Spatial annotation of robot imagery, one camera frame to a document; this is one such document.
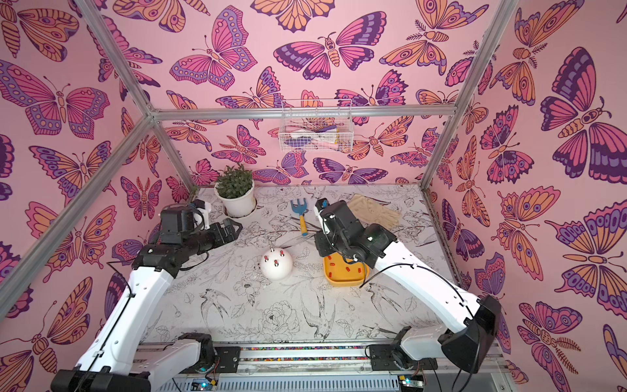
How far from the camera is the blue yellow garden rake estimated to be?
41.3 inches

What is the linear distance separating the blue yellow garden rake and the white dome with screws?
19 centimetres

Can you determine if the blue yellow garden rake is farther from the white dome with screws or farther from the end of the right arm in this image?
the end of the right arm

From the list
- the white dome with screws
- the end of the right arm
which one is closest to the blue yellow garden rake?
the white dome with screws

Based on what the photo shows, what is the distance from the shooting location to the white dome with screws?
850 millimetres
